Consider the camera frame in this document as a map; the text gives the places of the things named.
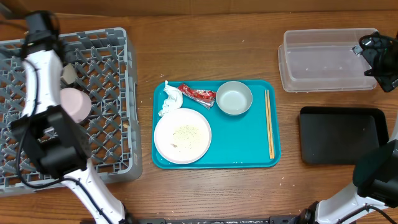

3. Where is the wooden chopstick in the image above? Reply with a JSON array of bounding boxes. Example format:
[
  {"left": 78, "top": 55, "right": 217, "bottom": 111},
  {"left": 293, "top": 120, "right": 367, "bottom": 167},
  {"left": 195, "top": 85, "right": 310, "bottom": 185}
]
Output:
[
  {"left": 266, "top": 90, "right": 275, "bottom": 159},
  {"left": 264, "top": 90, "right": 273, "bottom": 159}
]

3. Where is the grey metal bowl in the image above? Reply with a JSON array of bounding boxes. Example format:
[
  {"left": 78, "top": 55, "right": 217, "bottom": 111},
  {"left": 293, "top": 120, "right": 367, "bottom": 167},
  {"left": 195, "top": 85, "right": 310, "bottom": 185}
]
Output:
[{"left": 216, "top": 81, "right": 252, "bottom": 116}]

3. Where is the red snack wrapper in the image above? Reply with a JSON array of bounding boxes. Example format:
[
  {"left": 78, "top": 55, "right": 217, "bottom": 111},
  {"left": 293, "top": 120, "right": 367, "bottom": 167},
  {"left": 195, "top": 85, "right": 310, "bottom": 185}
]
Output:
[{"left": 178, "top": 83, "right": 216, "bottom": 109}]

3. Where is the white napkin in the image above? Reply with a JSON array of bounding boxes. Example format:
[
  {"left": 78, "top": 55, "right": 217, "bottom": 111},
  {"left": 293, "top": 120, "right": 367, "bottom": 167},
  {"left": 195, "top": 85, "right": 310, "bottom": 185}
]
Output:
[{"left": 158, "top": 80, "right": 183, "bottom": 117}]

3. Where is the large white plate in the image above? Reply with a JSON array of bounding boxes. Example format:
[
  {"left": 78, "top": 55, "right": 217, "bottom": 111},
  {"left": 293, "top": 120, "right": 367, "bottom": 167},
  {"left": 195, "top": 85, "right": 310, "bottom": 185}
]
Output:
[{"left": 154, "top": 108, "right": 212, "bottom": 165}]

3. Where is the small white plate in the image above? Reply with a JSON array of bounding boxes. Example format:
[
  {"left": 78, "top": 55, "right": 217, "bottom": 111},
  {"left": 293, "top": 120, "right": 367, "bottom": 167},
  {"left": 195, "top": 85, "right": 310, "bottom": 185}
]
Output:
[{"left": 60, "top": 88, "right": 91, "bottom": 123}]

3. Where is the white paper cup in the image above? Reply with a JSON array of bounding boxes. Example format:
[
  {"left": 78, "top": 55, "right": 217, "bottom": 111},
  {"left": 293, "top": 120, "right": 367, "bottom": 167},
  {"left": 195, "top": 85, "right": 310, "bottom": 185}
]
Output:
[{"left": 61, "top": 63, "right": 77, "bottom": 85}]

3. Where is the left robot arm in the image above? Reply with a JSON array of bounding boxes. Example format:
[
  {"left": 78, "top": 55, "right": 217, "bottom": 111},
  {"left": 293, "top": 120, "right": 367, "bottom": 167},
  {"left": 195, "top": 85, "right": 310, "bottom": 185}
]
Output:
[{"left": 11, "top": 11, "right": 136, "bottom": 223}]

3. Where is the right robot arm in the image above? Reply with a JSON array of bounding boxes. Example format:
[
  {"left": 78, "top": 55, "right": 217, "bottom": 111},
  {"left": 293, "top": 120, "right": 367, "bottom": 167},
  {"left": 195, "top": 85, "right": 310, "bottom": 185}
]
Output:
[{"left": 291, "top": 32, "right": 397, "bottom": 223}]

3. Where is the clear plastic storage bin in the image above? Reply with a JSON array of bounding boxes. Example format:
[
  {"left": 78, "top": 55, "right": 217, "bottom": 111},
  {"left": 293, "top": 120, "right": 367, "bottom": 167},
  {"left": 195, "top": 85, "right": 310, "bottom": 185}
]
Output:
[{"left": 278, "top": 28, "right": 393, "bottom": 93}]

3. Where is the black plastic tray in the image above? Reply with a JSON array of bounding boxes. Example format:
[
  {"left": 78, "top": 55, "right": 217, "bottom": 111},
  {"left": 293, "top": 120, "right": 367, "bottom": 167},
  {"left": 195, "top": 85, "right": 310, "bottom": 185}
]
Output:
[{"left": 298, "top": 106, "right": 389, "bottom": 165}]

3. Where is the teal plastic serving tray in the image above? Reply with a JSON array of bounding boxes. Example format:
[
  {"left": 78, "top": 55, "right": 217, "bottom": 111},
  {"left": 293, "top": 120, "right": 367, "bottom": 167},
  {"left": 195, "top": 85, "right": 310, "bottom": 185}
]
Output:
[{"left": 152, "top": 80, "right": 281, "bottom": 169}]

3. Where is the grey plastic dish rack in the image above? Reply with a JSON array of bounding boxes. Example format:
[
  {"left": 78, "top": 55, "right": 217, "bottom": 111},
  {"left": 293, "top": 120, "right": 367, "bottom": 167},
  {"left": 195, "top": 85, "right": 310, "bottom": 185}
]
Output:
[{"left": 1, "top": 27, "right": 142, "bottom": 197}]

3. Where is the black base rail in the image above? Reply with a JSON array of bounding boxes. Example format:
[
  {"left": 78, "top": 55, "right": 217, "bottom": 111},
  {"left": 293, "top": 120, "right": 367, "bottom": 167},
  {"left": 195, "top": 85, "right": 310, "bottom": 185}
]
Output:
[{"left": 138, "top": 215, "right": 300, "bottom": 224}]

